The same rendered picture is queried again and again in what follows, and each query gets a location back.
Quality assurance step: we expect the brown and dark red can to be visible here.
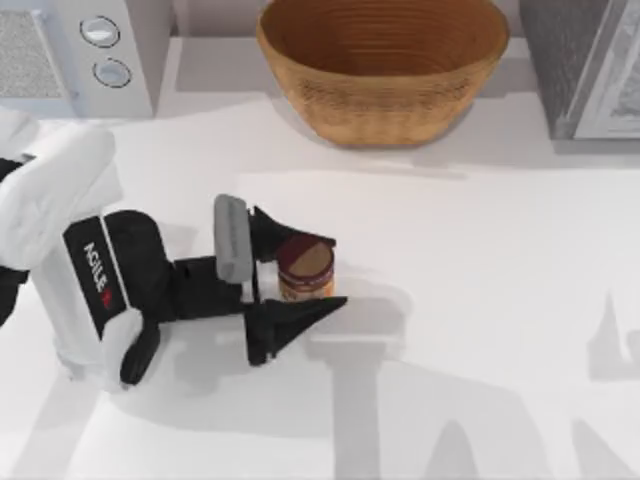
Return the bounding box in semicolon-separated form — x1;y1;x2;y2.
276;236;337;304

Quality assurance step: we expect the pale grey rounded box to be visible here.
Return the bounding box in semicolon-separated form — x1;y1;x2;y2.
213;194;252;284

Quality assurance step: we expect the woven brown basket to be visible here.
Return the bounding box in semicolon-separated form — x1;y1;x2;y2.
255;0;511;148

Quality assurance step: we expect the pale microwave oven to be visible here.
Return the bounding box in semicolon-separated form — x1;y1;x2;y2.
0;0;174;119

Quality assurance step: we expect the white microwave knob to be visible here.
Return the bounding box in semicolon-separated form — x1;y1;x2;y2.
78;15;122;47
92;57;134;89

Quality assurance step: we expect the pale grey cabinet door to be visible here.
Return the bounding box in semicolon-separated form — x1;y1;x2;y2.
572;0;640;140

